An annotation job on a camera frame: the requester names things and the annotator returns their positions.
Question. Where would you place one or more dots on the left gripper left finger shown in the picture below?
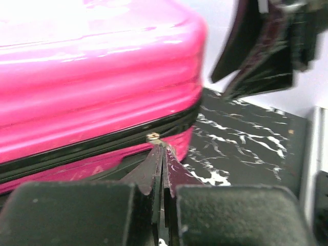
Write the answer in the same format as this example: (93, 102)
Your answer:
(124, 212)

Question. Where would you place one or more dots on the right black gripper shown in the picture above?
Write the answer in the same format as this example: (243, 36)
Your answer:
(268, 40)

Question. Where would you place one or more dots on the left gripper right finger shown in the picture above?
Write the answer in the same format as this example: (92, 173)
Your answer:
(197, 214)

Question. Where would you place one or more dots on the silver zipper pull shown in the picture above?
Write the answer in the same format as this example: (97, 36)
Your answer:
(152, 136)

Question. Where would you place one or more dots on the pink teal cartoon suitcase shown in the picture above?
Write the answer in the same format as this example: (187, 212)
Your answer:
(84, 82)

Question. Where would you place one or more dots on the aluminium frame rail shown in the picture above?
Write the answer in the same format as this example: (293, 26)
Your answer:
(315, 160)

